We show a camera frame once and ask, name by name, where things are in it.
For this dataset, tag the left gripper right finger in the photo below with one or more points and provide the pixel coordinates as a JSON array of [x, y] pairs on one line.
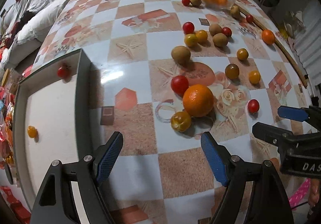
[[268, 201]]

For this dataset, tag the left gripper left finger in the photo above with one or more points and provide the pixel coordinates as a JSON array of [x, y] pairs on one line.
[[55, 202]]

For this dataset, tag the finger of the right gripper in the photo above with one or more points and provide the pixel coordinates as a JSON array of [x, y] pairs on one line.
[[278, 137], [292, 113]]

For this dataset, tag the yellow cherry tomato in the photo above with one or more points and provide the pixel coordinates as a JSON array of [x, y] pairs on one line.
[[254, 77]]

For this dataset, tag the yellow tomato mid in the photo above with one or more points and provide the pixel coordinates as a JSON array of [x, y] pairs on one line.
[[242, 54]]

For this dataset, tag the yellow-brown tomato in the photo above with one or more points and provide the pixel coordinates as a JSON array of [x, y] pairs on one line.
[[180, 121]]

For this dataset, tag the red cherry tomato with stem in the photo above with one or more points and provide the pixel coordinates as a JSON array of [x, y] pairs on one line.
[[63, 71]]

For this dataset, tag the red gift box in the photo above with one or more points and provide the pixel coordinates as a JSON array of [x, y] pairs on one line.
[[16, 207]]

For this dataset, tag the brownish cherry tomato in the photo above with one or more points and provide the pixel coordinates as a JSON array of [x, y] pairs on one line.
[[232, 71]]

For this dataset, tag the shallow grey white tray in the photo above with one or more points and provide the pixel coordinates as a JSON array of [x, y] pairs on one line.
[[59, 110]]

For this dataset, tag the small orange at edge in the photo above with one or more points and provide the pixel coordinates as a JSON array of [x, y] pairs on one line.
[[268, 37]]

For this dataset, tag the large orange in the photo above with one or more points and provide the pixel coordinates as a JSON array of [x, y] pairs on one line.
[[198, 100]]

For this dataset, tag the red tomato far right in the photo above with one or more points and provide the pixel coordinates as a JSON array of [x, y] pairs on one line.
[[249, 18]]

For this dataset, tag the kiwi middle lower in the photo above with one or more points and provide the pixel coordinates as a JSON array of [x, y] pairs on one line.
[[220, 40]]

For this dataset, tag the red tomato beside orange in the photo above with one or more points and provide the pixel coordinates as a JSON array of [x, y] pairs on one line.
[[179, 84]]

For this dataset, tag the red tomato by kiwis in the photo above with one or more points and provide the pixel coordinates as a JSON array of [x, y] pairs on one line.
[[227, 31]]

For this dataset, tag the kiwi middle upper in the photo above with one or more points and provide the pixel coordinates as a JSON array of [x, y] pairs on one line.
[[215, 29]]

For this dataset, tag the kiwi right of bowl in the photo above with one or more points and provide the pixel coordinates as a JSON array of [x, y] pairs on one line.
[[235, 12]]

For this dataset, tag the yellow tomato pair right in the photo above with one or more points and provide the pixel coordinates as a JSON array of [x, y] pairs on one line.
[[201, 36]]

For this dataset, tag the yellow tomato pair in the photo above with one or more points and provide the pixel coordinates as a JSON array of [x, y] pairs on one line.
[[201, 36], [190, 40]]

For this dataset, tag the large kiwi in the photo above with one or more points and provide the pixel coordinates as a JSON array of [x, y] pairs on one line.
[[181, 54]]

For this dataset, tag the yellow tomato pair left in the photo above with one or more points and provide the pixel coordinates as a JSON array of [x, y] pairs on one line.
[[190, 40]]

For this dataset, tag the pile of snack packets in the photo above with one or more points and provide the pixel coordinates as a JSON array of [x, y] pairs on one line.
[[9, 85]]

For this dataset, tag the red tomato upper middle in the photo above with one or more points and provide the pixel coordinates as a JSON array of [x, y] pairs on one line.
[[188, 27]]

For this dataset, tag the kiwi near bowl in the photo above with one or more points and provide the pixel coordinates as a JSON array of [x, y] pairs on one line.
[[196, 3]]

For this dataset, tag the red tomato near bowl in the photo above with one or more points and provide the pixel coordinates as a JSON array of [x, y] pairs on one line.
[[185, 2]]

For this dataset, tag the white bedding on sofa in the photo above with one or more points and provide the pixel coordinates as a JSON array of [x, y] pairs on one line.
[[24, 27]]

